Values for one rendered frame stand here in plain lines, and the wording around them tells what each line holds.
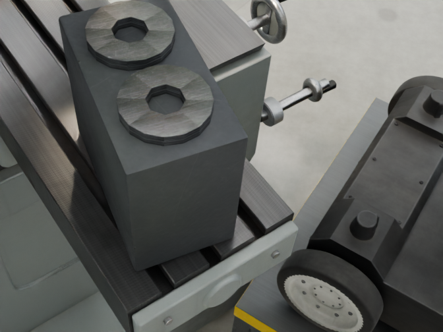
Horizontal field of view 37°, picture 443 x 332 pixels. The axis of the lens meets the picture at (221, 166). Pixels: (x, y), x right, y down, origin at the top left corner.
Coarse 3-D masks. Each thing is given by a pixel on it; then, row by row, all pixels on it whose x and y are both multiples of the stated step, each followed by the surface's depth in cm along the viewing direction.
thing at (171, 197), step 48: (144, 0) 71; (96, 48) 65; (144, 48) 65; (192, 48) 67; (96, 96) 63; (144, 96) 61; (192, 96) 62; (96, 144) 70; (144, 144) 60; (192, 144) 60; (240, 144) 61; (144, 192) 61; (192, 192) 64; (144, 240) 68; (192, 240) 72
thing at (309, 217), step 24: (360, 120) 162; (384, 120) 162; (360, 144) 157; (336, 168) 153; (312, 192) 148; (336, 192) 149; (312, 216) 145; (264, 288) 134; (240, 312) 132; (264, 312) 131; (288, 312) 131
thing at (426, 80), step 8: (408, 80) 149; (416, 80) 146; (424, 80) 145; (432, 80) 144; (440, 80) 144; (400, 88) 149; (408, 88) 146; (432, 88) 143; (440, 88) 142; (400, 96) 149; (392, 104) 152
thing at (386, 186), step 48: (432, 96) 134; (384, 144) 133; (432, 144) 134; (384, 192) 126; (432, 192) 130; (336, 240) 117; (384, 240) 118; (432, 240) 123; (384, 288) 118; (432, 288) 117
